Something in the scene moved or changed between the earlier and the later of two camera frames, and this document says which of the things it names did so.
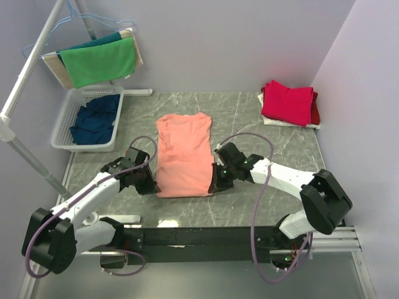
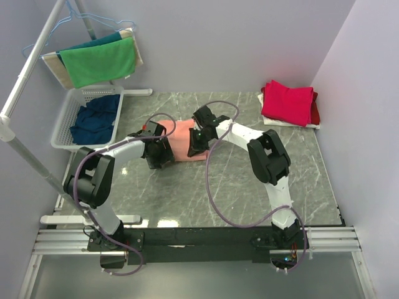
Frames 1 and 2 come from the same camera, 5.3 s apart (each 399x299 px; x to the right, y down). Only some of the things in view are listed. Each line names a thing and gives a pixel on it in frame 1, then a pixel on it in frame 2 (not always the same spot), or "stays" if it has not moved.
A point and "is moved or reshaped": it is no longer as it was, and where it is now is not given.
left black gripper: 151,186 to 166,156
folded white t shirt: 272,121 stays
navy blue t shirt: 95,120 stays
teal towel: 110,37 stays
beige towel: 54,63 stays
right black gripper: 217,184 to 195,147
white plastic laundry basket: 89,119 stays
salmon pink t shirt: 185,156 is moved or reshaped
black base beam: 204,245 stays
